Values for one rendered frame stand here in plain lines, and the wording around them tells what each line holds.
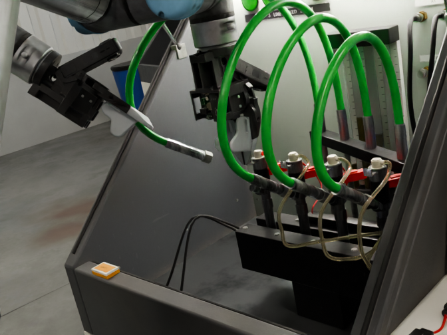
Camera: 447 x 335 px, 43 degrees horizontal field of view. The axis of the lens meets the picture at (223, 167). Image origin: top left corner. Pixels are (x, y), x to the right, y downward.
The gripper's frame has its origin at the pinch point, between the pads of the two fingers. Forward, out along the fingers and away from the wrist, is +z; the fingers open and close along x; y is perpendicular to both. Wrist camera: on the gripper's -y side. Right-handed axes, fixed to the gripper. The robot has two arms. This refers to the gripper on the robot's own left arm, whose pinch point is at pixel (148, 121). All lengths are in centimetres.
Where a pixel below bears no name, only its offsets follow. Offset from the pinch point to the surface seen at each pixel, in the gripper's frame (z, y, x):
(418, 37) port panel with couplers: 33, -40, 3
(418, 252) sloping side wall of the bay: 39, -4, 32
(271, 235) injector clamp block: 29.6, 5.3, 2.4
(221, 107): 8.2, -7.1, 18.8
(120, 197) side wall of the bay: 3.5, 16.1, -19.3
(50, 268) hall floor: -6, 101, -258
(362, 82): 26.6, -24.9, 9.6
